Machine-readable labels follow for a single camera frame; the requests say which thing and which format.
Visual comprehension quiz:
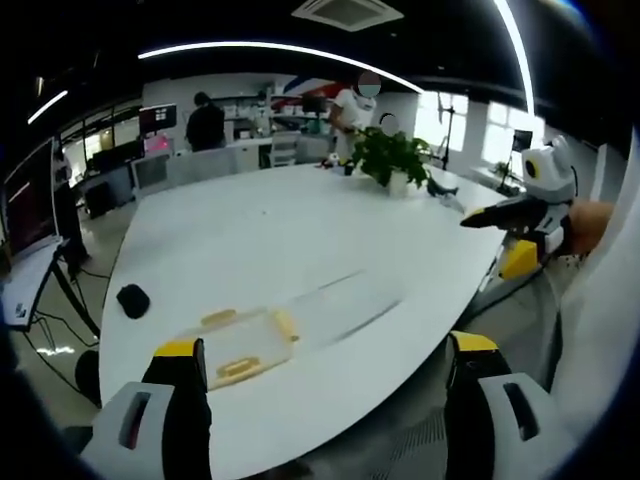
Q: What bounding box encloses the large dark monitor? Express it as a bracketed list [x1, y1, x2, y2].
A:
[2, 136, 64, 259]

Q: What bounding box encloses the grey mesh chair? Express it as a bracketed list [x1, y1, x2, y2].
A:
[294, 394, 451, 480]

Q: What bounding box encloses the black tripod stand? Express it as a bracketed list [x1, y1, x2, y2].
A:
[433, 91, 460, 170]

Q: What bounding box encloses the grey chair back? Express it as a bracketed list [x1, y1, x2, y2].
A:
[163, 146, 237, 187]

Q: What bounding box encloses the wall screen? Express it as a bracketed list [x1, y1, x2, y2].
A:
[138, 103, 179, 137]

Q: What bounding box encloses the green potted plant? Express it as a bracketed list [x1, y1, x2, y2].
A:
[351, 126, 434, 197]

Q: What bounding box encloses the long ceiling light strip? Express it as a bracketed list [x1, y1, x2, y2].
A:
[136, 40, 427, 95]

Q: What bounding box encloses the ceiling air vent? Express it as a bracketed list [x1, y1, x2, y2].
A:
[290, 0, 406, 33]

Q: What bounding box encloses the person's right hand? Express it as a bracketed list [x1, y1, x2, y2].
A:
[558, 199, 616, 260]

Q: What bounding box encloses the black round stool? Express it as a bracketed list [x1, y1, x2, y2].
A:
[73, 348, 103, 407]

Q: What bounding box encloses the clear plastic food container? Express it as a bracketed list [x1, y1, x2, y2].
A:
[172, 307, 302, 392]

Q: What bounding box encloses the white slatted chair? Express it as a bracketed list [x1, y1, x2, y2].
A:
[269, 130, 302, 169]

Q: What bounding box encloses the small black object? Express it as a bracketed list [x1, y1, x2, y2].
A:
[115, 283, 152, 320]

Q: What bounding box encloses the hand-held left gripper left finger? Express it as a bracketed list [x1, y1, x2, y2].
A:
[79, 338, 214, 480]

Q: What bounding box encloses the dark object on table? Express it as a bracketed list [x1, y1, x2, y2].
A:
[426, 178, 460, 200]

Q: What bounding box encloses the white side desk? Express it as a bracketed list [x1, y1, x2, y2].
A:
[0, 238, 69, 332]

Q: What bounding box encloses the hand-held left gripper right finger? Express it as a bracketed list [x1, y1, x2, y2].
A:
[441, 329, 577, 480]

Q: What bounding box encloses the short ceiling light strip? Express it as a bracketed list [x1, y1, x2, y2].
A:
[26, 89, 70, 126]

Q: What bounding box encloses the clear plastic container lid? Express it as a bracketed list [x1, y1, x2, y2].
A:
[282, 269, 407, 347]

